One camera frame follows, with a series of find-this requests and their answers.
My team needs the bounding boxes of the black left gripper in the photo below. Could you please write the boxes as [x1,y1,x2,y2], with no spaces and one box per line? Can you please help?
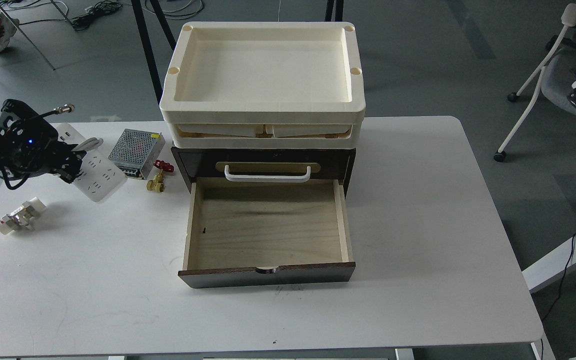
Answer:
[0,99,87,191]

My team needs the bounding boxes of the white power strip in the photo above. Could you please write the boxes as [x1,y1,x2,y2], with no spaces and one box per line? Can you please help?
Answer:
[54,123,127,203]

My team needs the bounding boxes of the metal mesh power supply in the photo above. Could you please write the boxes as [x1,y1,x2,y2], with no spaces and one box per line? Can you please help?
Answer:
[108,129,166,180]

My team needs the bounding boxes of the white plug adapter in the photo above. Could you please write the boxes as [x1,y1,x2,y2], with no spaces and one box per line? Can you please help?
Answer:
[0,197,47,235]

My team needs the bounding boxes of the cream stacked plastic tray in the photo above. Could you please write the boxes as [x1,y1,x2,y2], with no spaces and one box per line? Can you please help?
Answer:
[159,22,366,150]

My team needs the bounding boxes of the open wooden drawer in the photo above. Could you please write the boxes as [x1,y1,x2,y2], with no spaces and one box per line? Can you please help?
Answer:
[178,178,356,289]

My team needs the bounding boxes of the white office chair base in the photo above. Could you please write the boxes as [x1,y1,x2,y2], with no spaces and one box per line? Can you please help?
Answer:
[493,4,576,201]

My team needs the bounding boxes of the brass valve red handle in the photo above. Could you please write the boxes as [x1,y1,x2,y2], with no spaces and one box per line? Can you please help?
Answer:
[146,159,175,193]

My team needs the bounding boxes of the black floor cables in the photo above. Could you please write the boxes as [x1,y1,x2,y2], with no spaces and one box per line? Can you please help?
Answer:
[70,0,125,32]

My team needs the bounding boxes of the white drawer handle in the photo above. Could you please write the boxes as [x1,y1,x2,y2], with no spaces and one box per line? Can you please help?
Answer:
[224,165,312,183]

